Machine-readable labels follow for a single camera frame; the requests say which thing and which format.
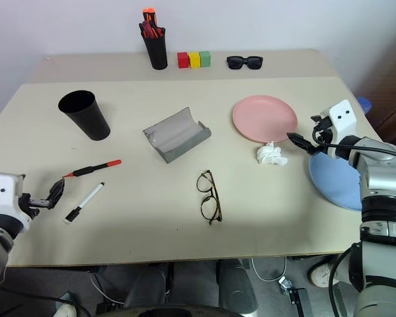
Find white and black marker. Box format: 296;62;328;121
63;180;106;225

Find empty black plastic cup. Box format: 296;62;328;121
58;90;112;142

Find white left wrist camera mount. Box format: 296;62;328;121
0;172;34;229

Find white shoe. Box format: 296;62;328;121
308;259;336;289
53;302;77;317

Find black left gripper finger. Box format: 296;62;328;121
46;188;65;210
49;177;67;199

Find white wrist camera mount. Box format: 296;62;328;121
319;100;357;157
0;172;34;229

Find blue plastic plate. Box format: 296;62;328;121
308;153;364;212

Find black pen holder cup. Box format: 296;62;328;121
138;22;169;71

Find dark grey rounded shape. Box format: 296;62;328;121
215;258;259;315

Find metal caster bracket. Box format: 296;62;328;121
278;276;315;317

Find white floor cable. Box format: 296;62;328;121
249;255;288;283

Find blue round lid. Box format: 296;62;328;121
355;96;374;116

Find black floor cable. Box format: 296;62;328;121
0;285;93;317

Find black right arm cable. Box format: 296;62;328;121
311;126;396;158

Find tortoiseshell eyeglasses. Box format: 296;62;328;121
196;169;223;227

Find orange and black marker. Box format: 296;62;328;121
62;158;123;180

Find open grey glasses case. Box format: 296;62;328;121
141;106;213;164

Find black sunglasses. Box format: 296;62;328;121
225;55;264;71

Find crumpled white tissue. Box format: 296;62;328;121
256;141;289;166

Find pink plastic plate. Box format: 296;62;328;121
231;94;299;145

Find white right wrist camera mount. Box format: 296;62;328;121
319;100;357;157

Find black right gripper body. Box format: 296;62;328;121
311;116;336;155

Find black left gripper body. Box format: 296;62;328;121
18;192;52;219

